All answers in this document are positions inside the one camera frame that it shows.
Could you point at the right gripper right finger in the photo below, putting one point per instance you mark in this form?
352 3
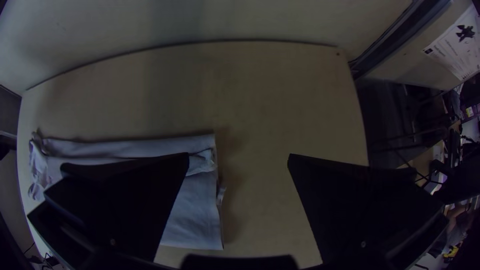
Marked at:
360 213

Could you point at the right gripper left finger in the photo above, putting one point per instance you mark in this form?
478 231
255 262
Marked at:
123 202

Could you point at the light grey t-shirt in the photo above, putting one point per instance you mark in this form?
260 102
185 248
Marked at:
195 210

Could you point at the white printed poster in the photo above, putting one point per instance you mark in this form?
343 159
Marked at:
455 48

